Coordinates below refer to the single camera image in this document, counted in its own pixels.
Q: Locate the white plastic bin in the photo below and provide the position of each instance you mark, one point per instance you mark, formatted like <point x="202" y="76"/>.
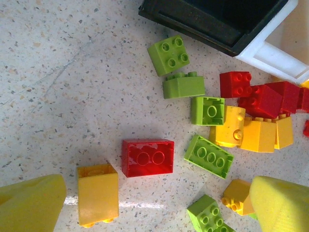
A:
<point x="277" y="56"/>

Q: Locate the long green lego brick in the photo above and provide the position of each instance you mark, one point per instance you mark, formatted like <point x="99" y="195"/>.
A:
<point x="208" y="157"/>

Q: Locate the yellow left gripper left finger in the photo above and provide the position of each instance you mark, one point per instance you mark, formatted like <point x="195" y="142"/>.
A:
<point x="29" y="205"/>

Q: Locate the yellow lego brick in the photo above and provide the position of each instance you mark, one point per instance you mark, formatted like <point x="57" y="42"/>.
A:
<point x="227" y="130"/>
<point x="236" y="191"/>
<point x="305" y="83"/>
<point x="97" y="198"/>
<point x="285" y="133"/>
<point x="258" y="137"/>

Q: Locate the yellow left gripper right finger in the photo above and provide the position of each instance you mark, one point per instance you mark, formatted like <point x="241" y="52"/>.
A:
<point x="282" y="207"/>

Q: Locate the wide red lego brick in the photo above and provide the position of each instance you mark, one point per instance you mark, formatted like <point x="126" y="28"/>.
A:
<point x="130" y="169"/>

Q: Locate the black plastic bin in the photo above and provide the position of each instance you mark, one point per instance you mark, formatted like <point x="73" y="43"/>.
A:
<point x="205" y="21"/>

